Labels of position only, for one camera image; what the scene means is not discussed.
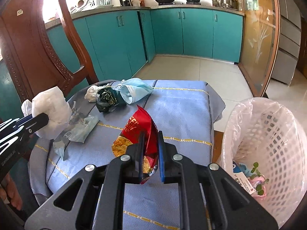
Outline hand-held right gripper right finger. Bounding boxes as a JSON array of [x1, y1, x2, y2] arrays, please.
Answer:
[[157, 131, 279, 230]]

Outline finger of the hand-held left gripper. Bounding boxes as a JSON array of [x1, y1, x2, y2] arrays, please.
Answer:
[[13, 112, 50, 137]]

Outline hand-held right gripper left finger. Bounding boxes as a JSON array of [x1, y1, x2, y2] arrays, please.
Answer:
[[25, 131, 147, 230]]

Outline large white paper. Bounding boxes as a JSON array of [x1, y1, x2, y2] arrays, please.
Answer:
[[21, 86, 72, 140]]

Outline red snack bag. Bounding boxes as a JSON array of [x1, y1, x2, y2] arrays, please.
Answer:
[[111, 105, 160, 185]]

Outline blue and white medicine box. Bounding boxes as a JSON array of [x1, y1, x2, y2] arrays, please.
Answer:
[[231, 162, 256, 194]]

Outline small blue wrapper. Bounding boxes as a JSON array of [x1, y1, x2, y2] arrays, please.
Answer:
[[239, 164, 252, 175]]

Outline green leaf sprig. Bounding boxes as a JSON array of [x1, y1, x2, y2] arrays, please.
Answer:
[[251, 162, 269, 196]]

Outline pink wrapper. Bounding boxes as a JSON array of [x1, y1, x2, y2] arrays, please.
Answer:
[[249, 175, 268, 198]]

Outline white mesh wastebasket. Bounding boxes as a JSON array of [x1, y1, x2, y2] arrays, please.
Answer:
[[219, 97, 307, 229]]

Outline person's left hand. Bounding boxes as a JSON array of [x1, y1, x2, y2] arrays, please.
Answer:
[[0, 172, 23, 210]]

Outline pale blue plastic scrap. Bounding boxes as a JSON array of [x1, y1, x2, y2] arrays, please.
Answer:
[[53, 141, 66, 161]]

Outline clear teal plastic wrapper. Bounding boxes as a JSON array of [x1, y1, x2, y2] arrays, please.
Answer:
[[64, 101, 100, 143]]

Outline blue tablecloth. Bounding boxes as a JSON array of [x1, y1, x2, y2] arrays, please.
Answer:
[[29, 79, 226, 230]]

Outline small crumpled white tissue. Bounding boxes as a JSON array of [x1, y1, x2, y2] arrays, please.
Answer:
[[84, 84, 106, 103]]

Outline carved wooden chair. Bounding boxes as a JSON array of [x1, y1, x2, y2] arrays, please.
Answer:
[[0, 0, 99, 106]]

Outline dark green packet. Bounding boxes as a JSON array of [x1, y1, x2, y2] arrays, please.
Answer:
[[96, 87, 127, 113]]

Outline blue face mask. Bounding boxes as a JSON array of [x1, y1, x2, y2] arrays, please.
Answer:
[[113, 78, 154, 104]]

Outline clear plastic bin liner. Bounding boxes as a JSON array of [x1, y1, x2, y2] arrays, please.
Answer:
[[219, 97, 307, 229]]

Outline teal lower kitchen cabinets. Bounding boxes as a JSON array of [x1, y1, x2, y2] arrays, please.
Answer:
[[45, 6, 244, 82]]

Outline white dish rack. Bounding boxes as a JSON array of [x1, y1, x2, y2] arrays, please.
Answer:
[[69, 0, 115, 13]]

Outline frosted glass sliding door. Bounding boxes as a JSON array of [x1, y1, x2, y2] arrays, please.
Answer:
[[229, 0, 281, 99]]

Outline gas stove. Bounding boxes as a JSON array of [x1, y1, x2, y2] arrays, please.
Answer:
[[157, 2, 202, 6]]

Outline steel stockpot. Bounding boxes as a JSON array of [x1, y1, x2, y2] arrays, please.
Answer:
[[219, 0, 238, 9]]

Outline grey refrigerator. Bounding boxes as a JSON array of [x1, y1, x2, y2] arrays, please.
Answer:
[[271, 0, 303, 85]]

